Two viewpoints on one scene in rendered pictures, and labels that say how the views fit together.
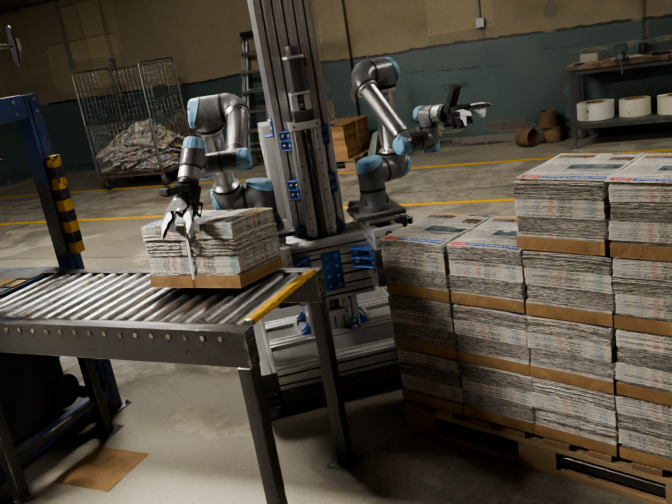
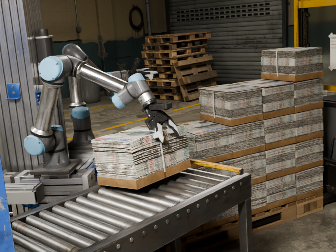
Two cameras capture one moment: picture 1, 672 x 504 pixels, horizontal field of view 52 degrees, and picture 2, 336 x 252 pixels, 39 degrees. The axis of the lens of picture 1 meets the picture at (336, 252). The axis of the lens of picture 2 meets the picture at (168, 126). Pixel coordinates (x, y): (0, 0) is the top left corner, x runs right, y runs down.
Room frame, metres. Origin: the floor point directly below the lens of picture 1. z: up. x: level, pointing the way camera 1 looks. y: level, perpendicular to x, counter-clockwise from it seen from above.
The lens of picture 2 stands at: (1.58, 2.53, 1.56)
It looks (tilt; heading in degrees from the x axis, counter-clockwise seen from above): 12 degrees down; 288
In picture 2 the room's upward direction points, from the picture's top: 4 degrees counter-clockwise
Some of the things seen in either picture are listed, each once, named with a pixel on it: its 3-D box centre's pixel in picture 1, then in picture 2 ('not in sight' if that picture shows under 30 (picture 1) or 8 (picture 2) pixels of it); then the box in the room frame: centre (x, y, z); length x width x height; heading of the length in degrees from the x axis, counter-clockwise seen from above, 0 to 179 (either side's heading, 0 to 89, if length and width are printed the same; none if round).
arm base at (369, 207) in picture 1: (373, 197); (83, 135); (3.04, -0.21, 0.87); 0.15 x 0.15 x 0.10
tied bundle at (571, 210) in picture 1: (581, 202); (230, 104); (2.16, -0.81, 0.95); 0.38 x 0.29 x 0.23; 137
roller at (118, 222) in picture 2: (115, 300); (98, 217); (2.45, 0.84, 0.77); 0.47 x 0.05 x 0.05; 154
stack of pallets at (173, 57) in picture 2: not in sight; (178, 65); (4.34, -7.19, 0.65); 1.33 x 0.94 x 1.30; 68
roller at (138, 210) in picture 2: (142, 300); (122, 207); (2.39, 0.72, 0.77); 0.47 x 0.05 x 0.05; 154
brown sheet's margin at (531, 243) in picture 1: (582, 227); (230, 116); (2.16, -0.81, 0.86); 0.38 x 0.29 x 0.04; 137
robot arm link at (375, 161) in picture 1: (371, 172); (81, 118); (3.04, -0.21, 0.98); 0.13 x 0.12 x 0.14; 124
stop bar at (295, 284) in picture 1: (283, 294); (208, 164); (2.12, 0.19, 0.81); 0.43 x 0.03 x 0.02; 154
